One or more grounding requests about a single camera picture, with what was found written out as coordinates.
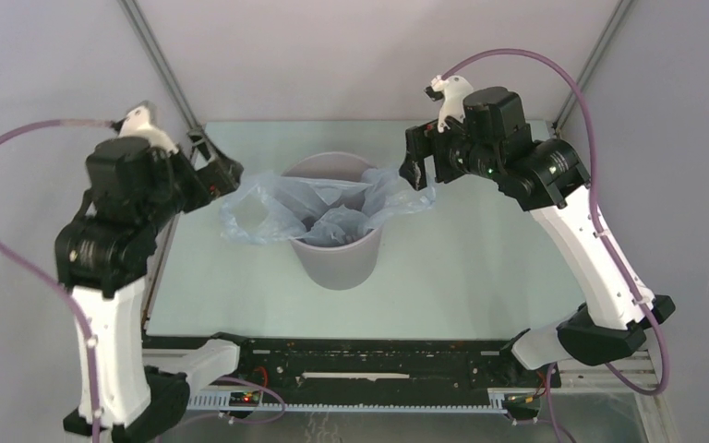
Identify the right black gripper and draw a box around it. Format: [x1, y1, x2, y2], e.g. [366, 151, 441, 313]
[398, 111, 499, 191]

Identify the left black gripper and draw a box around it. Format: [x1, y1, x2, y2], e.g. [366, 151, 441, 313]
[144, 124, 245, 228]

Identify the light blue plastic trash bag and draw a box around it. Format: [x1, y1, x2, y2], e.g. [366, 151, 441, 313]
[220, 168, 437, 248]

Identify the grey cylindrical trash bin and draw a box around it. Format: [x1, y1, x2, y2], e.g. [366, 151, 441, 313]
[282, 152, 383, 291]

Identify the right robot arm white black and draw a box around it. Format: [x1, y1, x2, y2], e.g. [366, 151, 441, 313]
[399, 78, 675, 386]

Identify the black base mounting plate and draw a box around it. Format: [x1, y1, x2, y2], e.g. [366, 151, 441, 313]
[143, 334, 576, 407]

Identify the left controller board with leds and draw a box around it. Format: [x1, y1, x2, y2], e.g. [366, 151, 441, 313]
[228, 391, 262, 408]

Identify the right controller board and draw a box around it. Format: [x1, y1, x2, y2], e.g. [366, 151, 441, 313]
[502, 394, 541, 421]

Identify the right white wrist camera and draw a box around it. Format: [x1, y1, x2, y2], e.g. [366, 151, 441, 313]
[425, 75, 474, 134]

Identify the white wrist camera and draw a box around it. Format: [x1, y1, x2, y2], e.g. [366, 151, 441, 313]
[113, 101, 179, 155]
[425, 75, 474, 134]

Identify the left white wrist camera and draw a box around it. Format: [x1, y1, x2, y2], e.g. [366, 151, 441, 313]
[113, 101, 179, 155]

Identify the left corner aluminium post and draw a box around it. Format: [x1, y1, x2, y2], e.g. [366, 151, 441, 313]
[117, 0, 202, 134]

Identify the corner aluminium post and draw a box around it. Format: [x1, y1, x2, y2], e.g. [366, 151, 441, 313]
[117, 0, 202, 134]
[553, 0, 637, 129]

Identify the right corner aluminium post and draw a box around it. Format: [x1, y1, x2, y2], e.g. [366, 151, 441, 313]
[553, 0, 637, 129]

